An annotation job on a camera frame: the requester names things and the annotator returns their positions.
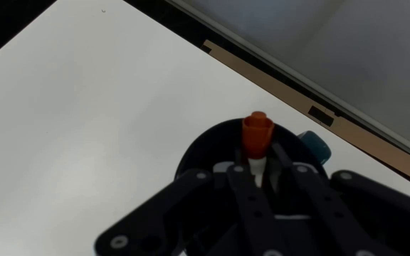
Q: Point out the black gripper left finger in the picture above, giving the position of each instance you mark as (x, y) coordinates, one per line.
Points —
(190, 214)

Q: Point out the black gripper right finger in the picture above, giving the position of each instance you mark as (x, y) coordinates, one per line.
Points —
(351, 214)

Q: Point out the white marker with red cap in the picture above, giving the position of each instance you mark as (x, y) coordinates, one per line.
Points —
(257, 136)

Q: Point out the dark teal mug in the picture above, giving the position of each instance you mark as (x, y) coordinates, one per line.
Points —
(213, 147)

